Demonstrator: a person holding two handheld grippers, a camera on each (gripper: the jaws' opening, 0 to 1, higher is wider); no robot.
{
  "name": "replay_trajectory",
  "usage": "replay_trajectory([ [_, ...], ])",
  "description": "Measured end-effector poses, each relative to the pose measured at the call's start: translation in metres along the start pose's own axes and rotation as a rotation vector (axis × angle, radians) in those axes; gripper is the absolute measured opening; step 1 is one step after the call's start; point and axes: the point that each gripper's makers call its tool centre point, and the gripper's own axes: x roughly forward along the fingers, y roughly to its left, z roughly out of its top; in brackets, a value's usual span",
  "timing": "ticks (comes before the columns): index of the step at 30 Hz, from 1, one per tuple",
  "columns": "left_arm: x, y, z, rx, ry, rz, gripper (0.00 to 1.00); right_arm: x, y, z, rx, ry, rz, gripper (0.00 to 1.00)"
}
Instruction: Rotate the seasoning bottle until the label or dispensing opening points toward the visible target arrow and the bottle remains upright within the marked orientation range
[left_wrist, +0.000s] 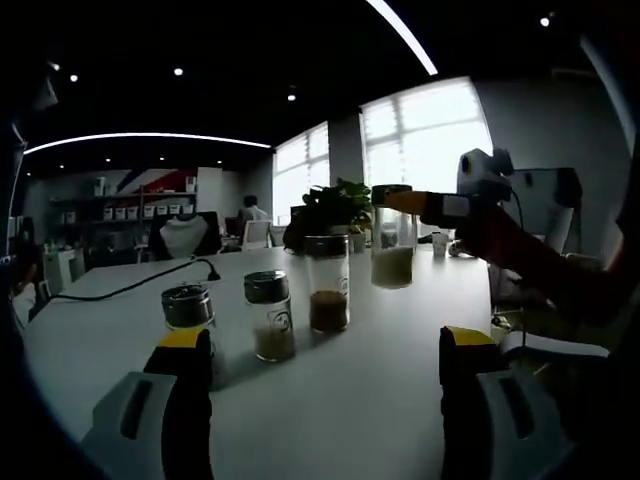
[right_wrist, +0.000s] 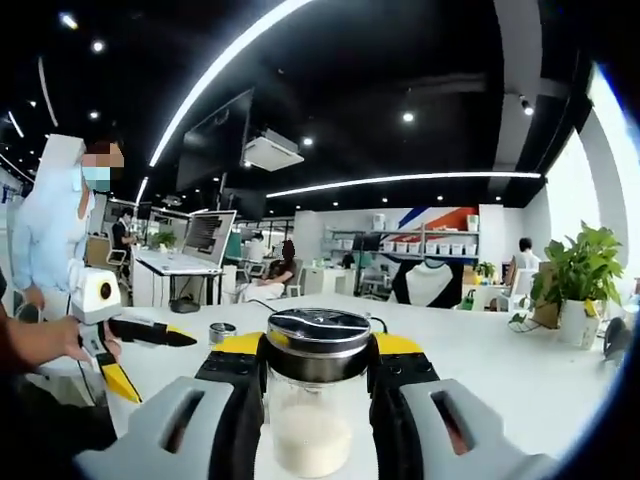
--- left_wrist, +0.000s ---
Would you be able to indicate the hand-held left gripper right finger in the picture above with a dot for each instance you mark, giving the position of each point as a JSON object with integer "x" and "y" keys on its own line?
{"x": 465, "y": 425}

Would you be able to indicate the metal storage shelf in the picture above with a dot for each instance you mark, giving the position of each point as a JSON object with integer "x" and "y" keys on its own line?
{"x": 142, "y": 200}

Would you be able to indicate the white mesh office chair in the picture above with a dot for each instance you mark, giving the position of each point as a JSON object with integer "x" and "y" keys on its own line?
{"x": 257, "y": 235}

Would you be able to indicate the tall seasoning bottle brown contents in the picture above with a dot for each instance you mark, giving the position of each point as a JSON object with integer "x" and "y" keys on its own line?
{"x": 327, "y": 310}

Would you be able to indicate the small glass seasoning bottle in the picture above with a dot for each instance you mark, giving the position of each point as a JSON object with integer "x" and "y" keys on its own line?
{"x": 187, "y": 307}
{"x": 270, "y": 330}

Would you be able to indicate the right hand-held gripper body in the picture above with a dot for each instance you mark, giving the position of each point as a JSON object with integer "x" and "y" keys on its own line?
{"x": 485, "y": 175}

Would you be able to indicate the tall seasoning bottle white contents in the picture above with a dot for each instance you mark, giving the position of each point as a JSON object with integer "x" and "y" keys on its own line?
{"x": 392, "y": 265}

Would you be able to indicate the group of ceiling spotlights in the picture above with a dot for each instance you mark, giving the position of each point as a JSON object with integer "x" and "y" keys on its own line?
{"x": 178, "y": 71}

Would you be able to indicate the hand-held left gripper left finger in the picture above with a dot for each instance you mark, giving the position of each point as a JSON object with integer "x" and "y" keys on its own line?
{"x": 175, "y": 425}

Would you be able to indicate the mannequin with raglan shirt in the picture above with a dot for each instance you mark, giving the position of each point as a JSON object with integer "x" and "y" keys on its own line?
{"x": 182, "y": 235}

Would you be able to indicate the white cup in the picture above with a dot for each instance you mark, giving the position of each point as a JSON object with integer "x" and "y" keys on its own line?
{"x": 440, "y": 245}

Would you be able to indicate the potted green plant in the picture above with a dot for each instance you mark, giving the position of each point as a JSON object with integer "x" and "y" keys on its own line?
{"x": 335, "y": 205}

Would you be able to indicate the row of white storage bins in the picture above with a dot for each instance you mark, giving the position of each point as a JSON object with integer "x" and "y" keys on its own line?
{"x": 150, "y": 211}

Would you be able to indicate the curved ceiling light strip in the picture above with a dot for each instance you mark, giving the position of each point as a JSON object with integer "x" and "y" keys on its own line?
{"x": 150, "y": 135}
{"x": 405, "y": 35}

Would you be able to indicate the white canister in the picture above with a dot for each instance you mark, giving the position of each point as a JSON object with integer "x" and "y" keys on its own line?
{"x": 101, "y": 186}
{"x": 191, "y": 183}

